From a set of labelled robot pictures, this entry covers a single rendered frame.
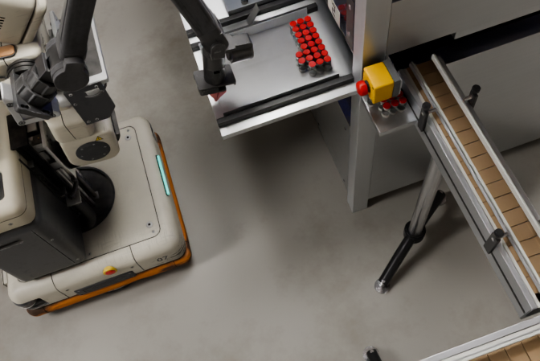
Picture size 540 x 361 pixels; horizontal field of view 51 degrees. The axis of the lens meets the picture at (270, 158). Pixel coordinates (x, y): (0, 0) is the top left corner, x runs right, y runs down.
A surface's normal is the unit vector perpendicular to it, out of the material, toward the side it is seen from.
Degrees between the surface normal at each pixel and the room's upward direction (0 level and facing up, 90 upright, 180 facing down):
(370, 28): 90
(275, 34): 0
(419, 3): 90
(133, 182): 0
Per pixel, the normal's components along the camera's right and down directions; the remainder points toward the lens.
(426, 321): -0.11, -0.46
